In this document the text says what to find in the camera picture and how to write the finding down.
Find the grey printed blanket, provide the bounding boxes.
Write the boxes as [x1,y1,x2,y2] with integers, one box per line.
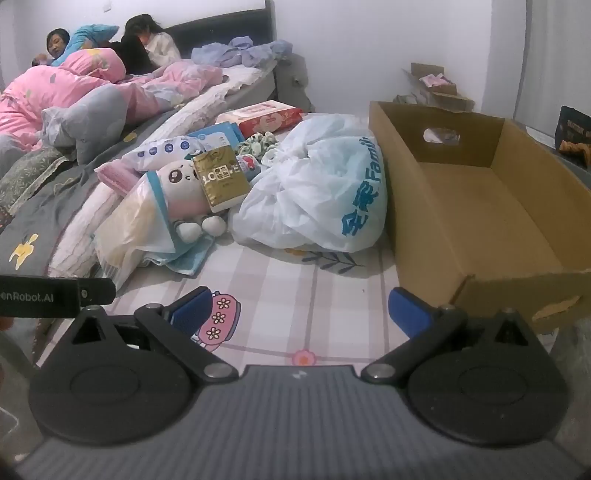
[0,108,185,280]

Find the white pink plush toy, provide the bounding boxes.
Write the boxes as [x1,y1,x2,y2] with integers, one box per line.
[141,157,227,243]

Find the dark printed box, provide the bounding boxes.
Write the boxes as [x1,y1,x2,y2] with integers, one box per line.
[556,105,591,168]

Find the small strawberry tissue packet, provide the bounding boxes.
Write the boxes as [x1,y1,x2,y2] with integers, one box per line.
[235,154,262,184]

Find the white blue diaper packet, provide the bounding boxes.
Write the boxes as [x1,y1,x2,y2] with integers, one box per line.
[122,136,206,174]

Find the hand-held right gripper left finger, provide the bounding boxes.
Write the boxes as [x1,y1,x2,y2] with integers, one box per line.
[69,286,241,382]

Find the brown cardboard box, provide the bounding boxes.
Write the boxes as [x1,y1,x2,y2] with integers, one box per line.
[368,100,591,335]

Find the green white scrunchie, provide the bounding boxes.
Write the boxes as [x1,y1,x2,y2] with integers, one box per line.
[235,130,281,165]

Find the grey bedside cabinet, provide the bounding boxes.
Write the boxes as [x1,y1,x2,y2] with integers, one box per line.
[276,54,315,114]

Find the red pink wipes pack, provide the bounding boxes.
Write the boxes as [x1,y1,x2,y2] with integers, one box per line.
[215,100,305,138]

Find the grey pillow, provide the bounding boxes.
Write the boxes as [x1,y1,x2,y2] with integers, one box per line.
[41,85,131,166]

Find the light blue towel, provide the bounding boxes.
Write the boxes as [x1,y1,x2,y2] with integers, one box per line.
[139,173,218,278]

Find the light blue packet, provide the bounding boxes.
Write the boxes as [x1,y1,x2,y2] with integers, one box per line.
[187,122,244,148]

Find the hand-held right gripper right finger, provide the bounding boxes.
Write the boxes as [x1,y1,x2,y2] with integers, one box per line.
[360,287,532,384]

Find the open cardboard boxes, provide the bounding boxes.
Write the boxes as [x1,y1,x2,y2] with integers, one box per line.
[393,62,476,114]

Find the pink patterned quilt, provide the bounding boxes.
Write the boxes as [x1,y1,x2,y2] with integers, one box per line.
[0,46,225,153]

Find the gold tissue packet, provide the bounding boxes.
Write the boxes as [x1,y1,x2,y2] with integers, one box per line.
[191,145,251,214]

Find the dark bed headboard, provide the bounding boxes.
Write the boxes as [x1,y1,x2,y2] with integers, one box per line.
[104,0,277,61]

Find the clear plastic bag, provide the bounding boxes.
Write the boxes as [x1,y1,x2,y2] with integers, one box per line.
[92,178,178,289]

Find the purple clothes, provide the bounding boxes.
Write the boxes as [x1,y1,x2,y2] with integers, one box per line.
[191,36,294,68]

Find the white plastic bag blue print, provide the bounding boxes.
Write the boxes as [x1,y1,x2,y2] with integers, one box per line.
[231,113,389,254]

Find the white quilted mattress pad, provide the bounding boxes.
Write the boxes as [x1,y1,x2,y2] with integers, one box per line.
[47,65,279,280]

